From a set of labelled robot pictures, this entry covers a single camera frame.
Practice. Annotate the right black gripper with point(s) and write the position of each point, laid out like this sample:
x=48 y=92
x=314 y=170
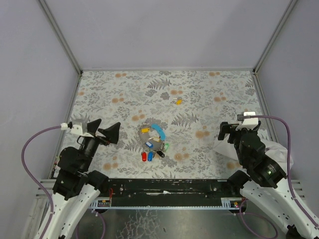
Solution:
x=231 y=133

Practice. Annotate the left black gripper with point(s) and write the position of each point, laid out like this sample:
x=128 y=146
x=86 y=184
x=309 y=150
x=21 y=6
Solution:
x=98 y=137

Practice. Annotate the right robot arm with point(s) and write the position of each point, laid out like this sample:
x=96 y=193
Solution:
x=265 y=179

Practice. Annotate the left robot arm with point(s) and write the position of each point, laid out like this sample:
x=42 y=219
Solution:
x=75 y=187

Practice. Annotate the red key tag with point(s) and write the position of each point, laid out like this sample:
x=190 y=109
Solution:
x=144 y=156

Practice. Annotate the blue key tag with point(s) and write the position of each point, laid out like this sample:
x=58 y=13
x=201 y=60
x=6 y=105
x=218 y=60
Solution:
x=150 y=156

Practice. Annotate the floral table mat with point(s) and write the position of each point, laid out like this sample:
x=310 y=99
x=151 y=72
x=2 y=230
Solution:
x=134 y=98

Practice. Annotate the white cloth cover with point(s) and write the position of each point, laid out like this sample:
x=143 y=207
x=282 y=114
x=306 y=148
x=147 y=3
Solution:
x=274 y=150

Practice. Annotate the green key tag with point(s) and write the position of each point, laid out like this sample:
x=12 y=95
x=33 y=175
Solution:
x=166 y=146

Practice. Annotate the black key fob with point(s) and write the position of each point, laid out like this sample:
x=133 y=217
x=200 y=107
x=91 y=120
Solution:
x=161 y=154

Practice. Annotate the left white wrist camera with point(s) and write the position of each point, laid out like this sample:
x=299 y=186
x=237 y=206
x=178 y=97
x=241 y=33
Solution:
x=76 y=127

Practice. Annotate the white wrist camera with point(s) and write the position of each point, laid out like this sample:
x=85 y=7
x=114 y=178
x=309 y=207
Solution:
x=247 y=120
x=76 y=127

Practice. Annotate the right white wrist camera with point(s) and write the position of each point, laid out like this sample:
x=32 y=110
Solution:
x=247 y=120

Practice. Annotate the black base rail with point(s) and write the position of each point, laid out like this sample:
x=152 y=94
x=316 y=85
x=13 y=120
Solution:
x=168 y=193

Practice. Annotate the white slotted cable duct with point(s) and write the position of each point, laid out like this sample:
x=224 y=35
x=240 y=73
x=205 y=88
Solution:
x=100 y=203

